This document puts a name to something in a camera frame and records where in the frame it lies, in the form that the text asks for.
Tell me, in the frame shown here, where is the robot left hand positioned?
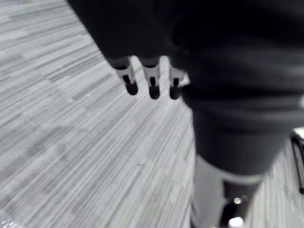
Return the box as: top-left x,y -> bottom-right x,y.
65,0 -> 304,228

